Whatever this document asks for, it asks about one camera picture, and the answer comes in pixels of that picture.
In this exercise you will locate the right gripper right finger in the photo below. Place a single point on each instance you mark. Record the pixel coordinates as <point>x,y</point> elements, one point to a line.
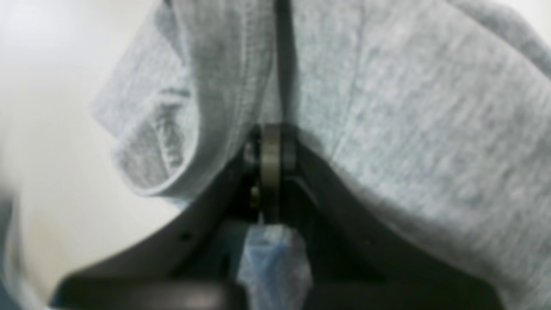
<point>357,263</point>

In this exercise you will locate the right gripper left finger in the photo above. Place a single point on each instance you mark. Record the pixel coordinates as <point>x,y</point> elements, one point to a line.
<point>190,264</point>

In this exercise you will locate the grey T-shirt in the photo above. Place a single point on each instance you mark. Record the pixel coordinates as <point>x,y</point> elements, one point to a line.
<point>438,111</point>

